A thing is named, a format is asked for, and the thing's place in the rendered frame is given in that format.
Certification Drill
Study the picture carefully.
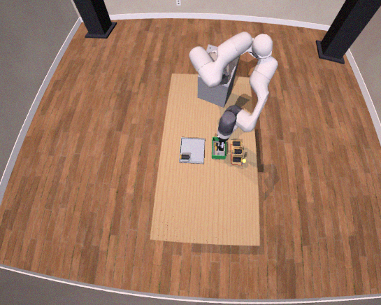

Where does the green open-top box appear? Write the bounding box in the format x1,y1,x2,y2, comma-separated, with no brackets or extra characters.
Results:
212,137,227,159

